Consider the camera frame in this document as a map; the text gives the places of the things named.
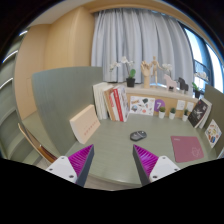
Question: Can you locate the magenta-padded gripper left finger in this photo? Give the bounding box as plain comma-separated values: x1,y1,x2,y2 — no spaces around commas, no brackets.
45,143,95,188

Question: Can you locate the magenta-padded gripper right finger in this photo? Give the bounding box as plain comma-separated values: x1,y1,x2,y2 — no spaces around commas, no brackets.
132,143,181,187

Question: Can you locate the grey computer mouse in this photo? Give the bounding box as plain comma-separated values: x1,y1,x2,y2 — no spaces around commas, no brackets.
129,130,148,142

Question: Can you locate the pink mouse pad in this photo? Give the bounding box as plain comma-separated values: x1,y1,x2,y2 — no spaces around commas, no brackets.
170,135,205,164

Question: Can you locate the peach-coloured book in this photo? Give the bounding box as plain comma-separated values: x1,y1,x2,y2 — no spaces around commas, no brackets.
69,104,101,145

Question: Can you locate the colourful sticker sheet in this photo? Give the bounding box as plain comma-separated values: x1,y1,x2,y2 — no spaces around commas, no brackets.
204,118,223,149

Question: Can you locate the purple round sticker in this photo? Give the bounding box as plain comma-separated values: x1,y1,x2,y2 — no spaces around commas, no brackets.
153,98,166,114

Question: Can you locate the black-covered book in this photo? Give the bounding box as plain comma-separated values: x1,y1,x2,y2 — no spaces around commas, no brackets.
187,99,209,128

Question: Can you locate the white sticker sheet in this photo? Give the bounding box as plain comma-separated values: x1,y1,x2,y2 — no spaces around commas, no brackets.
129,95,156,117

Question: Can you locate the white book behind black book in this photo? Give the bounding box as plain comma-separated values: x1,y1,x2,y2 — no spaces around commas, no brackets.
198,98,213,130

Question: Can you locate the grey-green desk partition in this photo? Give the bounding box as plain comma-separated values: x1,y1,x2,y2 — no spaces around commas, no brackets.
31,65,104,158
203,83,224,158

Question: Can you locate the brown-spined book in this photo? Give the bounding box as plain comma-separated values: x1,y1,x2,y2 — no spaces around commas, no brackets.
103,88,118,122

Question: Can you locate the white orchid in black pot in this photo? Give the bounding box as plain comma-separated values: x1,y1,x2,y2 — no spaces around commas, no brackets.
109,55,137,88
191,71,209,99
162,63,174,79

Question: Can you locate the pink wooden horse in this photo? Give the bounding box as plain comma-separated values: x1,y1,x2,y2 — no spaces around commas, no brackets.
162,73,178,92

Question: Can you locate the black wooden horse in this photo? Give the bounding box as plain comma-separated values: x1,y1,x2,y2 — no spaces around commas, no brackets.
177,77,190,93

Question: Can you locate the wooden hand model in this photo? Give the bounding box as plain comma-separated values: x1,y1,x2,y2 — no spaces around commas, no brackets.
140,60,153,90

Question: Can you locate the wooden mannequin figure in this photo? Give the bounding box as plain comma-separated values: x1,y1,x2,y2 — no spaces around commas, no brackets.
149,55,165,86

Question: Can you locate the dark-framed window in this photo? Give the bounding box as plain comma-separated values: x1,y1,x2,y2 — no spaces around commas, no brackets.
183,26,224,94

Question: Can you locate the grey curtain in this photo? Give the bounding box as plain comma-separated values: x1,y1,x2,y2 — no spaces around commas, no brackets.
90,8,195,88

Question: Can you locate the white wall outlet plate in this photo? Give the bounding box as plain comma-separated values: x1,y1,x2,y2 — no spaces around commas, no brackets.
175,99,186,111
186,101,195,113

